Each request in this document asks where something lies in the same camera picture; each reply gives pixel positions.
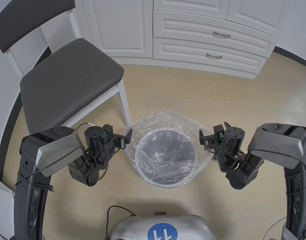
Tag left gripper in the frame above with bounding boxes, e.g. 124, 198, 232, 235
105, 129, 133, 157

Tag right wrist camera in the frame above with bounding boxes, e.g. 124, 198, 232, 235
213, 124, 225, 142

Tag white chair with grey cushions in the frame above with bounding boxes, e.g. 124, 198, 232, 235
0, 0, 131, 135

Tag white wardrobe with drawers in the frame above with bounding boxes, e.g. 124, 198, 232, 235
70, 0, 279, 80

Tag white trash bin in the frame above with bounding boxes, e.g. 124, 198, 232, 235
134, 127, 200, 188

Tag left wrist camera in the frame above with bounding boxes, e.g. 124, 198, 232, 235
102, 124, 114, 138

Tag black cable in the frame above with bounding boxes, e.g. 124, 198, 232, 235
106, 205, 136, 240

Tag clear plastic bag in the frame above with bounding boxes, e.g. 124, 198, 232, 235
123, 108, 211, 187

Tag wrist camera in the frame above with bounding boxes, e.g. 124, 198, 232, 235
102, 124, 114, 138
213, 124, 225, 142

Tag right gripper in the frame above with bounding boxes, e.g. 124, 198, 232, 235
199, 121, 231, 151

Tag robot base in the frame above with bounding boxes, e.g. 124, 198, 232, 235
110, 210, 214, 240

